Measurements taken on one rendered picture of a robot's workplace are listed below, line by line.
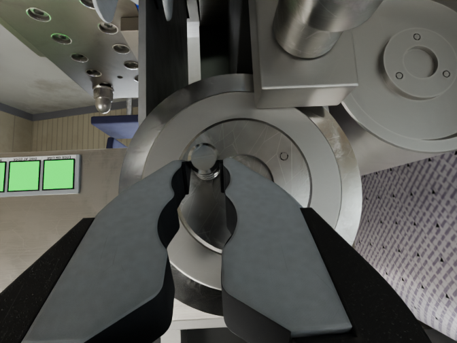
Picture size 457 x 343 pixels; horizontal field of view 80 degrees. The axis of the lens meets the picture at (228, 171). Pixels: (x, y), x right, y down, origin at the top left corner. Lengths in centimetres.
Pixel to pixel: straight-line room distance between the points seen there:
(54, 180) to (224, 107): 44
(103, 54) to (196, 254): 37
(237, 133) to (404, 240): 24
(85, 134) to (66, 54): 307
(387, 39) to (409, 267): 22
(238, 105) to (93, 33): 30
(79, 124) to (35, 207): 306
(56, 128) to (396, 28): 374
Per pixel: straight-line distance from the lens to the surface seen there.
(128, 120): 238
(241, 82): 18
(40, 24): 44
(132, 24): 39
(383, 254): 39
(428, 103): 22
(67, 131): 371
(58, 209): 57
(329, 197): 17
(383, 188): 37
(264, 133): 15
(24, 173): 60
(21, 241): 60
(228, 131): 15
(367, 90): 21
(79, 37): 44
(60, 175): 57
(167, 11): 20
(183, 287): 17
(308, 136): 17
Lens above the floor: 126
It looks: 8 degrees down
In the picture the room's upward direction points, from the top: 177 degrees clockwise
